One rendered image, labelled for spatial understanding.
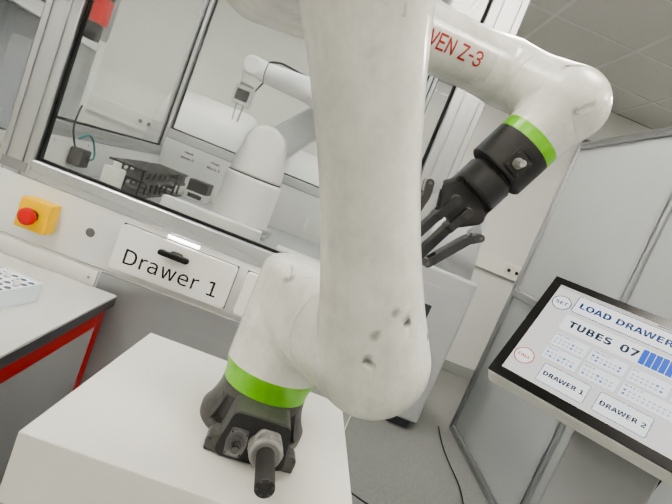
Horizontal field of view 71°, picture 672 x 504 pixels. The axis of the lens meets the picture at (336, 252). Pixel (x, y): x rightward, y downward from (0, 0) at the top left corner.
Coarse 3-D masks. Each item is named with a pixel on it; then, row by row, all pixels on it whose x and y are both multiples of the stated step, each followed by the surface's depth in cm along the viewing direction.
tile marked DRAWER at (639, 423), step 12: (600, 396) 90; (600, 408) 89; (612, 408) 88; (624, 408) 88; (612, 420) 87; (624, 420) 86; (636, 420) 86; (648, 420) 85; (636, 432) 84; (648, 432) 84
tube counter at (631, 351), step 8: (624, 344) 96; (632, 344) 96; (616, 352) 96; (624, 352) 95; (632, 352) 95; (640, 352) 94; (648, 352) 94; (632, 360) 94; (640, 360) 93; (648, 360) 93; (656, 360) 93; (664, 360) 92; (648, 368) 92; (656, 368) 92; (664, 368) 91; (664, 376) 90
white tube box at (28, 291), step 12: (0, 276) 90; (12, 276) 92; (24, 276) 94; (0, 288) 85; (12, 288) 86; (24, 288) 89; (36, 288) 92; (0, 300) 84; (12, 300) 87; (24, 300) 90; (36, 300) 94
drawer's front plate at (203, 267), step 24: (120, 240) 111; (144, 240) 111; (168, 240) 112; (120, 264) 112; (144, 264) 112; (168, 264) 112; (192, 264) 112; (216, 264) 113; (168, 288) 113; (192, 288) 113; (216, 288) 113
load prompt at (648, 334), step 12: (588, 300) 106; (576, 312) 104; (588, 312) 103; (600, 312) 103; (612, 312) 102; (612, 324) 100; (624, 324) 100; (636, 324) 99; (648, 324) 98; (636, 336) 97; (648, 336) 96; (660, 336) 96; (660, 348) 94
